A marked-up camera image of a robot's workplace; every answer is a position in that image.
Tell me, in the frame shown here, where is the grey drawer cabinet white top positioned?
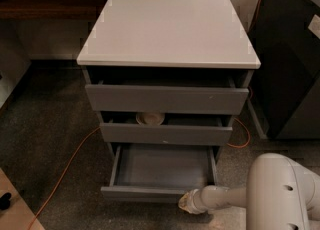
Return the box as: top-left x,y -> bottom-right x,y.
76,0 -> 262,162

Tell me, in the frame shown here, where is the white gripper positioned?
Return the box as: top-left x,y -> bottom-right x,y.
178,189 -> 208,214

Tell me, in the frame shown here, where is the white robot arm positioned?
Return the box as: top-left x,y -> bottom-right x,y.
178,153 -> 320,230

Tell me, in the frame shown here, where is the grey bottom drawer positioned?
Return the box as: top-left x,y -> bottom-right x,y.
101,144 -> 216,203

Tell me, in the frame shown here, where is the wooden board corner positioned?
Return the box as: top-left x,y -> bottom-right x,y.
0,169 -> 45,230

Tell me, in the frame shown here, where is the grey drawer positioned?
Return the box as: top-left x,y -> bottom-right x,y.
100,112 -> 232,146
101,144 -> 216,203
85,84 -> 248,115

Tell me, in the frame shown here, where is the black object on board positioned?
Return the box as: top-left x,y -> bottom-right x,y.
0,192 -> 12,210

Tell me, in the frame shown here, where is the grey middle drawer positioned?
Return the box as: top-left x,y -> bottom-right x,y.
100,112 -> 232,146

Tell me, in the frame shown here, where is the orange cable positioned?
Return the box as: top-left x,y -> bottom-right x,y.
26,0 -> 280,230

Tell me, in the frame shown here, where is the beige ceramic bowl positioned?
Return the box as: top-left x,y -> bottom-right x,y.
136,112 -> 165,126

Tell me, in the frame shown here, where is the dark cabinet right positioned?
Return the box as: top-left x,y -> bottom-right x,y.
248,0 -> 320,139

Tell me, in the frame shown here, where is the grey top drawer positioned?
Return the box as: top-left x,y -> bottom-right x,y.
85,84 -> 248,115

